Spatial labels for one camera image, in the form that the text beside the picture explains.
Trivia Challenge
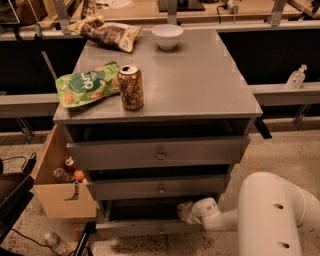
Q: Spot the grey bottom drawer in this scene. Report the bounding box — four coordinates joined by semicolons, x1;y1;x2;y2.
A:
96;198;203;239

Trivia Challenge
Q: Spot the grey drawer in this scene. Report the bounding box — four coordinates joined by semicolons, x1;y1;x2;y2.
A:
96;198;203;239
67;136;249;170
87;175;230;201

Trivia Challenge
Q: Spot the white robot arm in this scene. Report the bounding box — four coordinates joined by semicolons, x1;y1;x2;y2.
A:
177;172;320;256

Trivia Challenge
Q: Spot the grey drawer cabinet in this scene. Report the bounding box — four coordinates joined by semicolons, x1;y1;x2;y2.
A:
53;28;263;239

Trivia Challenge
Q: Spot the grey middle drawer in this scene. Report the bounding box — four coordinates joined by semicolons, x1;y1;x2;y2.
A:
87;175;230;201

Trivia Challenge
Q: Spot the grey top drawer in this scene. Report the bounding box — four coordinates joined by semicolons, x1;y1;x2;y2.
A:
67;136;249;170

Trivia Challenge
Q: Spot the brown soda can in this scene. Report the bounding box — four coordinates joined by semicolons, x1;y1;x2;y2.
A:
118;65;144;111

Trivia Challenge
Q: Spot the green snack bag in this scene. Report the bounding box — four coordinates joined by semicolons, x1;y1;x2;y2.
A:
55;61;120;108

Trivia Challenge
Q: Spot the white bowl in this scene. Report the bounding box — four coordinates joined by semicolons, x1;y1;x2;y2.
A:
151;24;184;50

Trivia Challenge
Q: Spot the orange fruit in box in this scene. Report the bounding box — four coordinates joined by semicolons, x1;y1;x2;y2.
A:
74;170;85;182

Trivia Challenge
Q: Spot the brown chip bag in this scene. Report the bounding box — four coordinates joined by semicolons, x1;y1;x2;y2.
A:
68;14;142;53

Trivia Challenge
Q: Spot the bottle in wooden box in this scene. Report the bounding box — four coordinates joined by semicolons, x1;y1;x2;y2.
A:
53;168;72;183

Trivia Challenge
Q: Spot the wooden side box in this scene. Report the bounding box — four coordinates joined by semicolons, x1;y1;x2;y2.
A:
31;125;97;218

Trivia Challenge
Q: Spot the clear sanitizer bottle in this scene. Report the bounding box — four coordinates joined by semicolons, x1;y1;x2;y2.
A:
286;64;307;90

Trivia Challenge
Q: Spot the clear plastic floor bottle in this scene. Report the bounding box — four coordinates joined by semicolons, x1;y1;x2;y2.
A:
44;232;68;255

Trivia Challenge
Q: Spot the black equipment at left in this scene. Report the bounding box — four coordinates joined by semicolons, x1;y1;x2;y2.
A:
0;173;33;243

